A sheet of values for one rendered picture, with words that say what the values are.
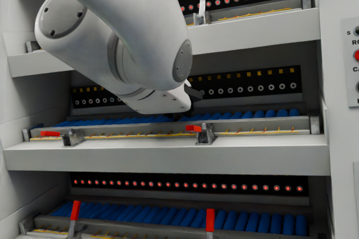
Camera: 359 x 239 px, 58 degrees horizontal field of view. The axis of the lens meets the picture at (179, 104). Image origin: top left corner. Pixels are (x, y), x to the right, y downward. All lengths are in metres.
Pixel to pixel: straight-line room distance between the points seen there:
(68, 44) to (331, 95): 0.34
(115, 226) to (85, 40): 0.42
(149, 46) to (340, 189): 0.32
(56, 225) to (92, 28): 0.51
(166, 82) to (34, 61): 0.44
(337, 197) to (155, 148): 0.27
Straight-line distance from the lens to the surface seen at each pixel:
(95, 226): 0.70
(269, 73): 0.66
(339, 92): 0.49
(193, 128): 0.46
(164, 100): 0.49
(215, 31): 0.54
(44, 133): 0.60
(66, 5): 0.36
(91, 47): 0.34
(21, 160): 0.73
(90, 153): 0.61
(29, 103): 0.81
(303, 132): 0.53
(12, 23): 0.81
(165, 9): 0.30
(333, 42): 0.51
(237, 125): 0.54
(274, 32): 0.52
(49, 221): 0.77
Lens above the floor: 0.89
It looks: 7 degrees up
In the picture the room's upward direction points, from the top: 1 degrees counter-clockwise
